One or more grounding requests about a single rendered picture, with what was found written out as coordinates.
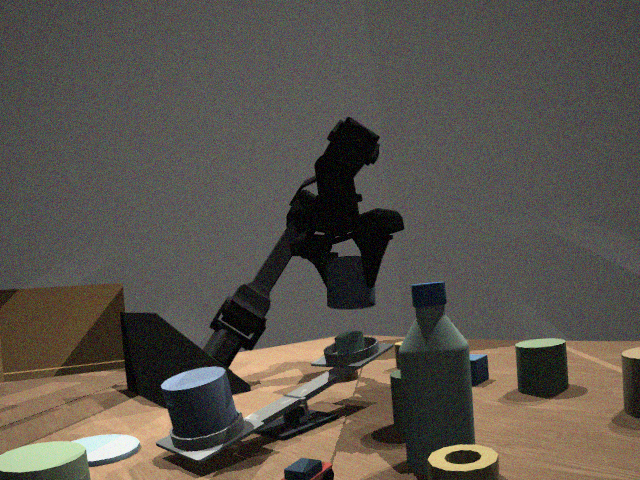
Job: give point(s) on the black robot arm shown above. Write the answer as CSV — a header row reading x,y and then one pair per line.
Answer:
x,y
351,146

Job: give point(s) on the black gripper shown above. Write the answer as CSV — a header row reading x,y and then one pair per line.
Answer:
x,y
370,231

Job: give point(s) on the light blue block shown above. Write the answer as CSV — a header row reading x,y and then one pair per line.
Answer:
x,y
479,369

